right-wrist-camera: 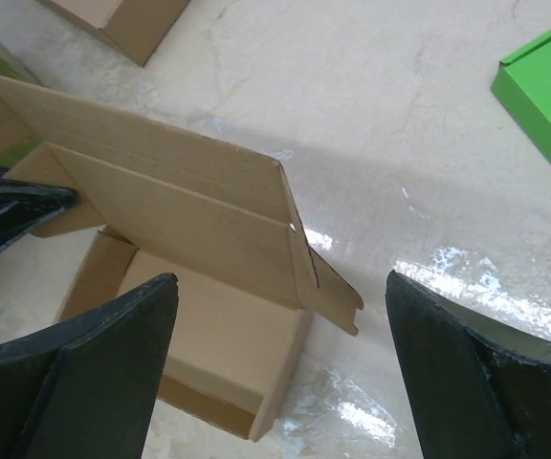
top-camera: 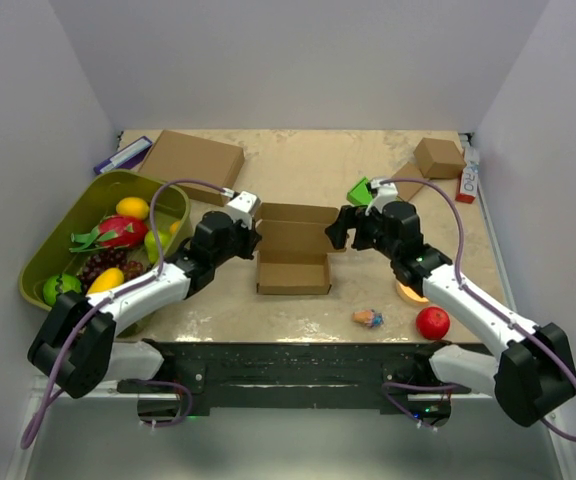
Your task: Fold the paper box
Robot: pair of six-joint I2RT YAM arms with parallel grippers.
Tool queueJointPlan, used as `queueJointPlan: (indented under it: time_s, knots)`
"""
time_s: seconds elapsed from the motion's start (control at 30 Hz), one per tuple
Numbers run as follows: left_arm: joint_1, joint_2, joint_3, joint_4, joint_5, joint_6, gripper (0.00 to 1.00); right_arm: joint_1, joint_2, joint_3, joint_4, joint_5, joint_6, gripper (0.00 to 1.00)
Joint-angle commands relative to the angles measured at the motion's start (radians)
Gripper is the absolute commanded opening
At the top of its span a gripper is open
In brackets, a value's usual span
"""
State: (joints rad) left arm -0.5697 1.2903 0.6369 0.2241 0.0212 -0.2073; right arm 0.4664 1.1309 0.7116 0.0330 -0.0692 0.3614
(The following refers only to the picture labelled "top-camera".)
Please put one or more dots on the flat small cardboard box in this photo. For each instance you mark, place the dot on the flat small cardboard box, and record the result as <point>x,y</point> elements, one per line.
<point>408,181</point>

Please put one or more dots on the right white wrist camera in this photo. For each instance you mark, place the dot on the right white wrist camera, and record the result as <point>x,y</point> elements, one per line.
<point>383,191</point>

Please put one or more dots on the small cardboard cube box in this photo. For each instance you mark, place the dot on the small cardboard cube box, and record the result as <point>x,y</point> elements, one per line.
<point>439,159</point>

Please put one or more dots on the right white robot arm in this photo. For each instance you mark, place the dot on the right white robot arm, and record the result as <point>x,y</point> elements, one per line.
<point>528,368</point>

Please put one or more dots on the red dragon fruit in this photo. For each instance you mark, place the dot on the red dragon fruit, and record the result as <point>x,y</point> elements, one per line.
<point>113,232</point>

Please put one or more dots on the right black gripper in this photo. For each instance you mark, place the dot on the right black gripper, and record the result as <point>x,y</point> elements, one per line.
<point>352,218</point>

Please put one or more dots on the small colourful toy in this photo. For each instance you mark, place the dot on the small colourful toy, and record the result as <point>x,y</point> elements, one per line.
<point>368,318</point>

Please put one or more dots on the green round fruit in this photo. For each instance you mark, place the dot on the green round fruit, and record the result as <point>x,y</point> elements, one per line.
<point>58,284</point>

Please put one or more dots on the red apple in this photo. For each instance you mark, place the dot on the red apple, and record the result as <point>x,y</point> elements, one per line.
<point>433,323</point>

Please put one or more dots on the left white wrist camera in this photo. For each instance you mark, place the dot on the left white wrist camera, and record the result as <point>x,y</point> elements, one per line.
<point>243,207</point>

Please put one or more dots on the dark purple grapes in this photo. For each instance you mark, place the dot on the dark purple grapes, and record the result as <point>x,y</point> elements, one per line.
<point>126,260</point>

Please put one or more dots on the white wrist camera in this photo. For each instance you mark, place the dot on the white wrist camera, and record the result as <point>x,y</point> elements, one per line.
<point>243,207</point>
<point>383,191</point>

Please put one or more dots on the red white box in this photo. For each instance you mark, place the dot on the red white box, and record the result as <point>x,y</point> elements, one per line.
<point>467,188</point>

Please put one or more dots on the large flat cardboard box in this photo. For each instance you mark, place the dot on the large flat cardboard box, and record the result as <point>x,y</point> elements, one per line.
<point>175,156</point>

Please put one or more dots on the yellow lemon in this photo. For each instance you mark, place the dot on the yellow lemon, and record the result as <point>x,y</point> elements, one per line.
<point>134,207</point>

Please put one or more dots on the green flat box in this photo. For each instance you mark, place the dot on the green flat box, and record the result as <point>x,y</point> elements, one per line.
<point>359,194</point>

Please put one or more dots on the brown cardboard box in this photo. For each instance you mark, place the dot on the brown cardboard box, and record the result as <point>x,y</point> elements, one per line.
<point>293,255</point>

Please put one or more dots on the purple white box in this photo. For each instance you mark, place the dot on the purple white box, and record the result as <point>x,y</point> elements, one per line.
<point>126,158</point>

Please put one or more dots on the black base frame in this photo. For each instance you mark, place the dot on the black base frame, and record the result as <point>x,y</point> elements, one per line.
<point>365,376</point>

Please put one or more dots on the green pear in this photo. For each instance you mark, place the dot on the green pear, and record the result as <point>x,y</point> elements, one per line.
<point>151,246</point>

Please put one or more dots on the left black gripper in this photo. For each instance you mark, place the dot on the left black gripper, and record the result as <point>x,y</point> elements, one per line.
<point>251,236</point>

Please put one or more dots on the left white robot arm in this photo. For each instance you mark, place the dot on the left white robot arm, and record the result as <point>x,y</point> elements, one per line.
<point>76,347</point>

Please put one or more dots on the yellow mango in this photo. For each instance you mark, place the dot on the yellow mango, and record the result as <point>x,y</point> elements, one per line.
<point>107,280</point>

